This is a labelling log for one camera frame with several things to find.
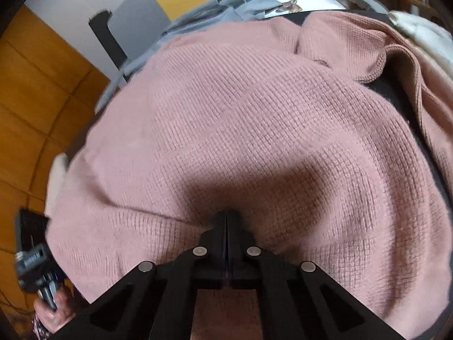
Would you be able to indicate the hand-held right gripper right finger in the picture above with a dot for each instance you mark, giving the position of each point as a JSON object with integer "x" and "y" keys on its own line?
{"x": 235, "y": 251}

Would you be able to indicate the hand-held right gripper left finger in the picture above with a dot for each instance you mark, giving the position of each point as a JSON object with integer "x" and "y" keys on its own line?
{"x": 217, "y": 251}

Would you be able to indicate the pink knit sweater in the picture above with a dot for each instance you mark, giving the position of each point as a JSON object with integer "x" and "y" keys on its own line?
{"x": 247, "y": 120}

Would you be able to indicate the person's left hand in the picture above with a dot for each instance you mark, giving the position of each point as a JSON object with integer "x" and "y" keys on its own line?
{"x": 58, "y": 313}

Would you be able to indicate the beige folded cloth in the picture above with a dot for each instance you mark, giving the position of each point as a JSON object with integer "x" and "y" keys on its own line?
{"x": 56, "y": 184}

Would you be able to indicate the grey-blue garment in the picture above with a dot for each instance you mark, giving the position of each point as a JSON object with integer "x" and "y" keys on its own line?
{"x": 226, "y": 12}

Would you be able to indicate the grey yellow blue panel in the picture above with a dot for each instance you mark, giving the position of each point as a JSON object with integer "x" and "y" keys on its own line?
{"x": 141, "y": 17}

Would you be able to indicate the animal print picture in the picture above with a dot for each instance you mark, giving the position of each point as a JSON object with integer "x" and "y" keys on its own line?
{"x": 286, "y": 5}

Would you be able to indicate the white fluffy cloth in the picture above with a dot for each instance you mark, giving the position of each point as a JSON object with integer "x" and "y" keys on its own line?
{"x": 428, "y": 39}

